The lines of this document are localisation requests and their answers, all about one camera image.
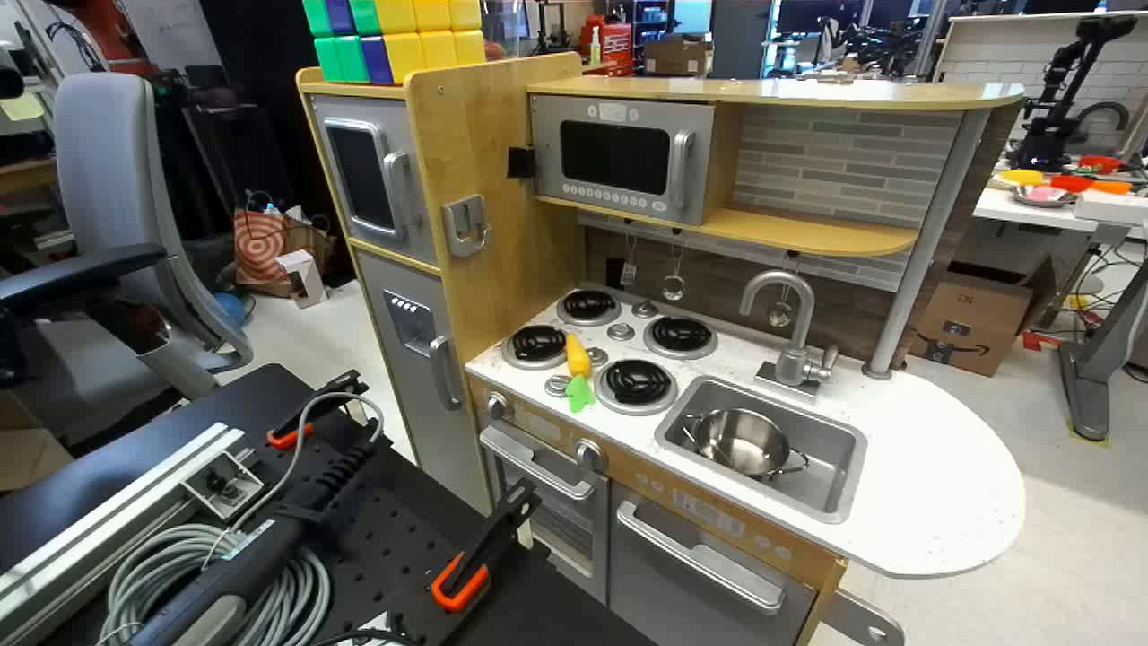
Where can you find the grey toy cabinet door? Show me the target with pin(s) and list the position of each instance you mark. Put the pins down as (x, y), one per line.
(693, 579)

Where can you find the silver toy faucet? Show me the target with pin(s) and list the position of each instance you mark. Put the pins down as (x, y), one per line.
(792, 324)

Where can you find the grey toy freezer door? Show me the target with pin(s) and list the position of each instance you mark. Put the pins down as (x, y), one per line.
(362, 181)

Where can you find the yellow foam blocks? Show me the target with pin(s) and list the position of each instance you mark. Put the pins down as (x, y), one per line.
(430, 31)

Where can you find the grey toy wall phone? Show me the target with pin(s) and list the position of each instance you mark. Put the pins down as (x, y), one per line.
(466, 225)

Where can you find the grey toy fridge door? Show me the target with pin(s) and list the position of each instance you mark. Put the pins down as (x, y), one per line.
(412, 360)

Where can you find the patterned orange bag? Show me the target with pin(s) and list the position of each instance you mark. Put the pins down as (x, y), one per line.
(258, 248)

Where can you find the aluminium rail profile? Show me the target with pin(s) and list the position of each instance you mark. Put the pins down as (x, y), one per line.
(119, 507)

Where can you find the black perforated board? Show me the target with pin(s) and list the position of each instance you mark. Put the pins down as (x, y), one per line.
(381, 539)

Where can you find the hanging toy utensil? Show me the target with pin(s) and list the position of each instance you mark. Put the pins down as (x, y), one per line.
(676, 286)

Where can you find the black orange bar clamp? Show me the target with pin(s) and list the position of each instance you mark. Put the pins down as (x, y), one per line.
(472, 567)
(310, 417)

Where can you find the silver toy sink basin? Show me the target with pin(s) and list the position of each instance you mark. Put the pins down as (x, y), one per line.
(827, 466)

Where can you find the white desk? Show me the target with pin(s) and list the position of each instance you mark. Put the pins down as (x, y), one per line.
(1078, 208)

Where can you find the silver toy microwave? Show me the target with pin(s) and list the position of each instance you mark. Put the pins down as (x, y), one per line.
(621, 160)

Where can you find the brown cardboard box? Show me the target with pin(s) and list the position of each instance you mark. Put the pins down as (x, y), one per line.
(972, 317)

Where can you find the grey kitchen support pole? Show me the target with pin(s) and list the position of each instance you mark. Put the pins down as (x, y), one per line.
(926, 239)

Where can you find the grey toy oven door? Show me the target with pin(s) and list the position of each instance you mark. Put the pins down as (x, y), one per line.
(541, 490)

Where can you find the white speckled countertop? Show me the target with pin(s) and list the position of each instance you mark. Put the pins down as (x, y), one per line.
(933, 480)

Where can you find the black background robot arm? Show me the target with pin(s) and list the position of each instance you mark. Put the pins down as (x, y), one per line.
(1063, 109)

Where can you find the silver metal pot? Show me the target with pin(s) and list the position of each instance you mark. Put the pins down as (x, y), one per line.
(739, 444)

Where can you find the wooden toy play kitchen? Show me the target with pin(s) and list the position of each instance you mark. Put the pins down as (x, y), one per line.
(477, 145)

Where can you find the red canister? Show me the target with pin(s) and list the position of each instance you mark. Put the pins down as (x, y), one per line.
(619, 49)

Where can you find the grey office chair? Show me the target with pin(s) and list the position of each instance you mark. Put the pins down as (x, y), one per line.
(107, 190)

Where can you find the black toy stove burner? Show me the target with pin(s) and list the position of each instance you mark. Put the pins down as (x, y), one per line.
(635, 380)
(588, 306)
(534, 344)
(680, 335)

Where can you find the orange carrot toy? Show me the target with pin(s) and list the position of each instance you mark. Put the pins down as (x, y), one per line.
(579, 360)

